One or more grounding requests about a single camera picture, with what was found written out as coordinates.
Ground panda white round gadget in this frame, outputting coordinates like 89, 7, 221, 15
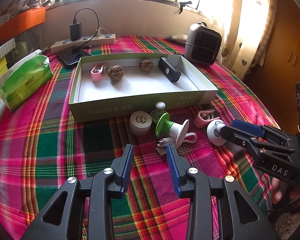
206, 119, 226, 147

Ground white usb cable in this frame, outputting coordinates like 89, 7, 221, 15
156, 132, 198, 157

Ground pink clip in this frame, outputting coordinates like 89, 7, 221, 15
194, 109, 219, 128
90, 63, 107, 82

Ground green white spool gadget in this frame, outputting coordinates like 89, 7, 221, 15
155, 113, 190, 148

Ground white bottle cap jar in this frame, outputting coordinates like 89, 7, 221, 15
129, 111, 152, 136

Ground white knob round gadget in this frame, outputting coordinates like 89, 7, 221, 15
150, 101, 166, 124

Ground black rectangular device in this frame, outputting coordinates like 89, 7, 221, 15
158, 57, 181, 83

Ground large brown walnut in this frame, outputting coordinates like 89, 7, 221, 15
107, 65, 124, 81

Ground small brown walnut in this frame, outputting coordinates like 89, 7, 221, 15
139, 59, 154, 73

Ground person right hand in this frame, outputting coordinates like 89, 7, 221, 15
271, 178, 300, 209

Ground wooden cabinet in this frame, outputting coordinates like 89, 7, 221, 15
244, 0, 300, 134

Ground green white cardboard tray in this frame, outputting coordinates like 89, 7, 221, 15
69, 53, 218, 123

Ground grey black mini heater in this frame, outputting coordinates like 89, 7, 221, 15
184, 22, 222, 66

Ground grey cone tool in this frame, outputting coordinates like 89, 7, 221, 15
166, 35, 187, 44

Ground heart pattern curtain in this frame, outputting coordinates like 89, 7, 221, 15
218, 0, 277, 80

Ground black smartphone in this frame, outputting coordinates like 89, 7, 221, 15
57, 47, 90, 67

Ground white power strip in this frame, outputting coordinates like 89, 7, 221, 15
50, 34, 116, 54

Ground green tissue pack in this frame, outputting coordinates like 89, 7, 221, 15
0, 49, 53, 112

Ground white plug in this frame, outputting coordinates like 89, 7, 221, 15
96, 27, 109, 36

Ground black charger adapter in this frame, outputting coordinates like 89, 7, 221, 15
70, 23, 82, 41

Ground striped white box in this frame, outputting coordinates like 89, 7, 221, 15
0, 38, 15, 60

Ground orange box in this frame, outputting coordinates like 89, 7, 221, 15
0, 7, 46, 44

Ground black window handle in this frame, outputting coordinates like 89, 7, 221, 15
178, 1, 192, 15

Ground black charger cable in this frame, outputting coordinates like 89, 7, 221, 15
73, 8, 100, 49

